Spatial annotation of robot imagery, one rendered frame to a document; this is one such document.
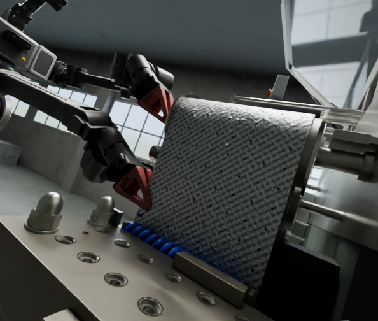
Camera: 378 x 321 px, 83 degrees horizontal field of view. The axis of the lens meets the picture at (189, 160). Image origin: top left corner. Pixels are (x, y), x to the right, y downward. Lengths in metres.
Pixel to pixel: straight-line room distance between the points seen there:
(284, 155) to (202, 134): 0.14
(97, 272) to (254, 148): 0.26
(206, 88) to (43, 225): 4.30
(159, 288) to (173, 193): 0.17
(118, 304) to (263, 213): 0.21
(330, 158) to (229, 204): 0.17
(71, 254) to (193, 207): 0.18
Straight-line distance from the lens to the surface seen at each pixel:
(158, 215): 0.39
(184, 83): 4.72
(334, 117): 0.73
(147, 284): 0.26
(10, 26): 1.36
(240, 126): 0.36
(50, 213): 0.31
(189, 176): 0.37
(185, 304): 0.25
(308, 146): 0.35
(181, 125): 0.41
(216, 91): 4.40
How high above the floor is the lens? 1.14
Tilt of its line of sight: 5 degrees up
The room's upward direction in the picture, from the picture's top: 20 degrees clockwise
